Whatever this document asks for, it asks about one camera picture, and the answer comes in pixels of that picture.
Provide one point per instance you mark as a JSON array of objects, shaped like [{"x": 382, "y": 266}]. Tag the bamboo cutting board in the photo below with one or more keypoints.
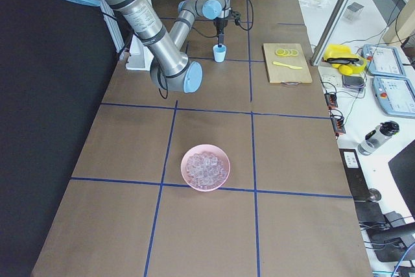
[{"x": 284, "y": 75}]

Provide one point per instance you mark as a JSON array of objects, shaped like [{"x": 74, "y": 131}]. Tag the blue teach pendant near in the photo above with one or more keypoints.
[{"x": 395, "y": 95}]

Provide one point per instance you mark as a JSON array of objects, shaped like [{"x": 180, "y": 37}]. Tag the pink bowl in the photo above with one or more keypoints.
[{"x": 205, "y": 148}]

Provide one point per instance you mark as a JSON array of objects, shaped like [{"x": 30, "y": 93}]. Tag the aluminium frame post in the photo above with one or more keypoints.
[{"x": 331, "y": 25}]

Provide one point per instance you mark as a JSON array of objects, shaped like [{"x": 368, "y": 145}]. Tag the blue teach pendant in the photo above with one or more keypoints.
[
  {"x": 395, "y": 95},
  {"x": 383, "y": 60}
]

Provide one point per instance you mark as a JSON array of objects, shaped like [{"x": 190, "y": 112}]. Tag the black monitor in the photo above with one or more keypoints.
[{"x": 402, "y": 170}]

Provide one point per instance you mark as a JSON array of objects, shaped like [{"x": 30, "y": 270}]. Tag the light blue plastic cup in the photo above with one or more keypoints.
[{"x": 219, "y": 52}]

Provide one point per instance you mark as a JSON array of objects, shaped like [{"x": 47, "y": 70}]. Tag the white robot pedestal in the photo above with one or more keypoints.
[{"x": 140, "y": 57}]

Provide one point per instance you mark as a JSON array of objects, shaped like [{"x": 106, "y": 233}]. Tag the clear water bottle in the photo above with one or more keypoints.
[{"x": 378, "y": 137}]

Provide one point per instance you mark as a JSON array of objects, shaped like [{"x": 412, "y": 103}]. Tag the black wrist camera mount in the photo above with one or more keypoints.
[{"x": 235, "y": 16}]

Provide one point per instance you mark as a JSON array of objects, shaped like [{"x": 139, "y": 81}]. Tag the blue teach pendant far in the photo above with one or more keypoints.
[{"x": 383, "y": 60}]

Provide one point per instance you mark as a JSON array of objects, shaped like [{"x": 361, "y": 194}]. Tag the yellow cloth bag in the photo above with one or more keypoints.
[{"x": 342, "y": 59}]

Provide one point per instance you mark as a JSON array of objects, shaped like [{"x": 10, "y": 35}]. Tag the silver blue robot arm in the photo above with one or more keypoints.
[{"x": 171, "y": 69}]

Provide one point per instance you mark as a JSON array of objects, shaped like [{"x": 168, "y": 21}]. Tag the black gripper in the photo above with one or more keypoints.
[{"x": 221, "y": 25}]

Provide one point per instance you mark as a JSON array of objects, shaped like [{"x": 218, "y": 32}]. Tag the clear ice cubes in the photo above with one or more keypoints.
[{"x": 205, "y": 171}]

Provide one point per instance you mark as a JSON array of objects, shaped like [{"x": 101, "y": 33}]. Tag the yellow plastic knife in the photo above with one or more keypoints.
[{"x": 286, "y": 65}]

